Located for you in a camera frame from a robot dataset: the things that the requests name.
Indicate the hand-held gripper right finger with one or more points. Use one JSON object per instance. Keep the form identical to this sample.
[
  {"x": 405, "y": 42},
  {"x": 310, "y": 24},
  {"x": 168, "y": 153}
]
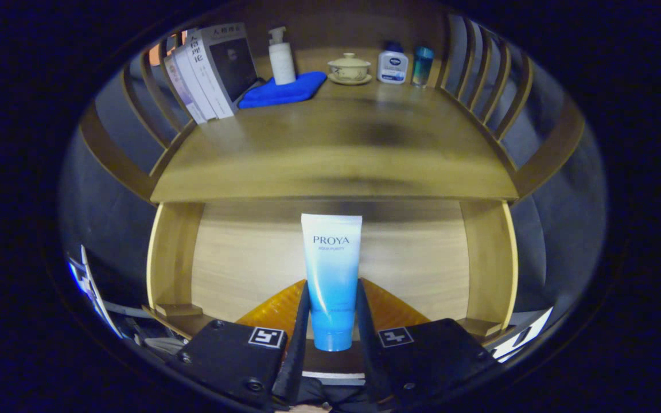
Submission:
[{"x": 365, "y": 350}]

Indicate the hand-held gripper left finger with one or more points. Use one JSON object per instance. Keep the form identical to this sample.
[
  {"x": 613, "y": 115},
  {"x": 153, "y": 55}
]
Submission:
[{"x": 302, "y": 338}]

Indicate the blue and white cosmetic tube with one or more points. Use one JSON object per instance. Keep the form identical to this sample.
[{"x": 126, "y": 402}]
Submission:
[{"x": 330, "y": 275}]

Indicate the wooden drawer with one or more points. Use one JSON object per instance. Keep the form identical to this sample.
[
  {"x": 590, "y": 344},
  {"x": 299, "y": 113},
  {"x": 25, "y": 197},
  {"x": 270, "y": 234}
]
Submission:
[{"x": 238, "y": 264}]

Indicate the wooden countertop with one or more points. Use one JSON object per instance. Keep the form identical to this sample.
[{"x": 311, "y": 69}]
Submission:
[{"x": 336, "y": 155}]

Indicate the wooden cabinet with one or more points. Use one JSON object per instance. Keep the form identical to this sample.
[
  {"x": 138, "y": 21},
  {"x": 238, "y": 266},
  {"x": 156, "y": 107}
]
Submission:
[{"x": 112, "y": 155}]

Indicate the blue folded cloth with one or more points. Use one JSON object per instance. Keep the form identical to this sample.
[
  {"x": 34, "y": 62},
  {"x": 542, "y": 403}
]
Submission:
[{"x": 282, "y": 92}]

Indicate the purple and white book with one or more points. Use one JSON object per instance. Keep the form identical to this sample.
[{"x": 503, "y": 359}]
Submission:
[{"x": 184, "y": 94}]

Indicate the beige lidded ceramic teacup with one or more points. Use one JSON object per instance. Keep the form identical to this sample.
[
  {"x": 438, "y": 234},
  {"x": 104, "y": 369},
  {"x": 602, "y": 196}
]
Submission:
[{"x": 349, "y": 69}]

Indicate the white pump bottle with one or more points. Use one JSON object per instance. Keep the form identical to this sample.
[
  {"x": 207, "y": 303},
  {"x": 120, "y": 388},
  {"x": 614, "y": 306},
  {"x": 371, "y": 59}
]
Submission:
[{"x": 282, "y": 63}]

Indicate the grey book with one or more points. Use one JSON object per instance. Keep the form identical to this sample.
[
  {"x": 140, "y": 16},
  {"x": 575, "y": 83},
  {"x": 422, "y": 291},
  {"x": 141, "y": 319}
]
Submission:
[{"x": 230, "y": 63}]

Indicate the white bottle with blue cap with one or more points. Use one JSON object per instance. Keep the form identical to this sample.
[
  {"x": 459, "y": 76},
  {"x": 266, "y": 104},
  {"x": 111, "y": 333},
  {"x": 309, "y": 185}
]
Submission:
[{"x": 392, "y": 66}]

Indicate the teal bottle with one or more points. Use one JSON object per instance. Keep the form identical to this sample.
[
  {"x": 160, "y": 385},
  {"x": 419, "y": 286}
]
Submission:
[{"x": 422, "y": 67}]

